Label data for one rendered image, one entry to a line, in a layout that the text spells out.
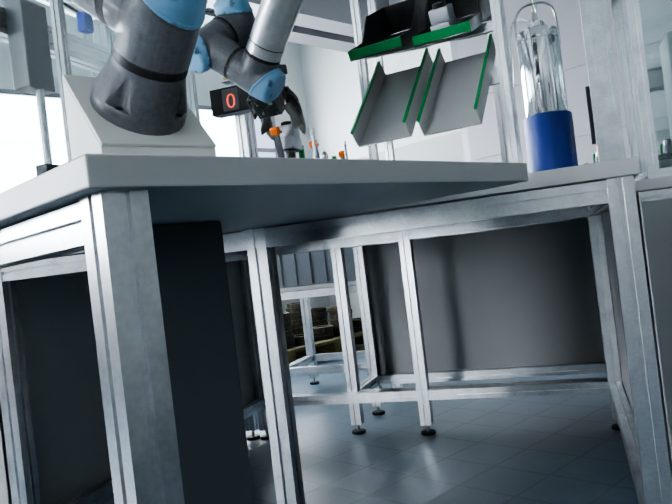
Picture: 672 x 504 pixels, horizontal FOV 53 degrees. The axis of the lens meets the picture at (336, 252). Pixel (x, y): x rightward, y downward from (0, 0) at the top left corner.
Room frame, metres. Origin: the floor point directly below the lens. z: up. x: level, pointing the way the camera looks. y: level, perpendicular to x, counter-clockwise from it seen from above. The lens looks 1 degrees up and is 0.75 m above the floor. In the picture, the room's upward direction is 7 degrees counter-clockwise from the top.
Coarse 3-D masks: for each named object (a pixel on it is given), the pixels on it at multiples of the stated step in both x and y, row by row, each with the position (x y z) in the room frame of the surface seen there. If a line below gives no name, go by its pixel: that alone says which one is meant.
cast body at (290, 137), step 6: (282, 126) 1.63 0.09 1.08; (288, 126) 1.63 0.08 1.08; (282, 132) 1.64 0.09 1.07; (288, 132) 1.63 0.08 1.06; (294, 132) 1.64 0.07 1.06; (282, 138) 1.62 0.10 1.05; (288, 138) 1.62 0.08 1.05; (294, 138) 1.63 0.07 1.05; (300, 138) 1.67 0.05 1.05; (282, 144) 1.62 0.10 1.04; (288, 144) 1.62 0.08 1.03; (294, 144) 1.63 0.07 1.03; (300, 144) 1.66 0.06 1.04; (300, 150) 1.67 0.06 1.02
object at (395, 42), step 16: (416, 0) 1.57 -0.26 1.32; (368, 16) 1.63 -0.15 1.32; (384, 16) 1.72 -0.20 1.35; (400, 16) 1.71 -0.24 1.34; (416, 16) 1.56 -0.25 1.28; (368, 32) 1.62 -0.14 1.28; (384, 32) 1.70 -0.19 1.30; (400, 32) 1.72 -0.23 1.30; (416, 32) 1.54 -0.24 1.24; (368, 48) 1.49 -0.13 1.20; (384, 48) 1.48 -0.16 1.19
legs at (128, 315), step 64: (128, 192) 0.60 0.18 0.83; (0, 256) 0.79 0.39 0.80; (128, 256) 0.60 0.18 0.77; (192, 256) 1.04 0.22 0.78; (128, 320) 0.59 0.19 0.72; (192, 320) 1.03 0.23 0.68; (128, 384) 0.58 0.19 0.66; (192, 384) 1.02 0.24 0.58; (128, 448) 0.58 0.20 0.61; (192, 448) 1.01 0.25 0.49
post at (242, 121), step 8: (240, 120) 1.85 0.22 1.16; (248, 120) 1.86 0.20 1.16; (240, 128) 1.85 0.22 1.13; (248, 128) 1.85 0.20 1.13; (240, 136) 1.84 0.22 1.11; (248, 136) 1.85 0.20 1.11; (240, 144) 1.84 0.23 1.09; (248, 144) 1.84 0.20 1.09; (240, 152) 1.85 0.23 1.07; (248, 152) 1.84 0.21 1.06
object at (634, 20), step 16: (640, 32) 1.91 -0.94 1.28; (640, 48) 1.91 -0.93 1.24; (640, 64) 1.91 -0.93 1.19; (624, 80) 2.32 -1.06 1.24; (640, 80) 1.91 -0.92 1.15; (624, 96) 2.32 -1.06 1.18; (640, 96) 1.91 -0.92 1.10; (640, 112) 1.92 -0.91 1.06; (656, 160) 1.91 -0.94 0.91; (640, 176) 2.11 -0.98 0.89; (656, 176) 1.91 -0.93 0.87
